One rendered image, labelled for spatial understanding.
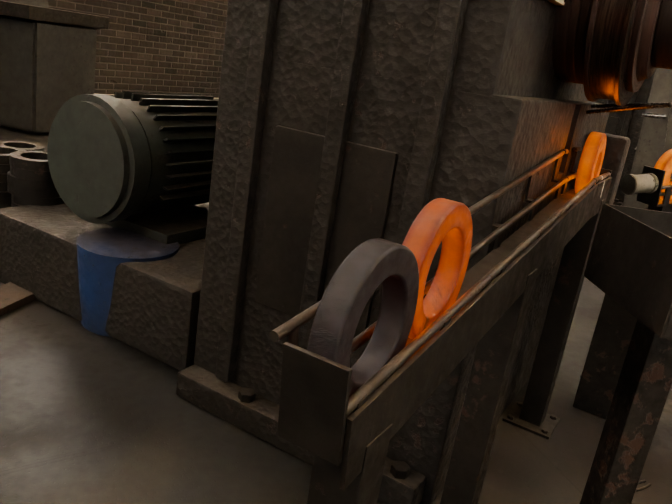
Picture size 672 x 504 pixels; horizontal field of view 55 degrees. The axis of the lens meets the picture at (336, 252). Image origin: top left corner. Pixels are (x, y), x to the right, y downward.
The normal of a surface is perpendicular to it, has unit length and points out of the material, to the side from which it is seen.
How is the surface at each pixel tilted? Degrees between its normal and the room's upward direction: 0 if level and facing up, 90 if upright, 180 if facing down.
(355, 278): 41
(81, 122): 90
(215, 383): 0
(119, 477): 0
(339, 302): 58
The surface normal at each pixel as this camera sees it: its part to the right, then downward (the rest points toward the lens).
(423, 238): -0.31, -0.44
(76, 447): 0.15, -0.94
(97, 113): -0.52, 0.18
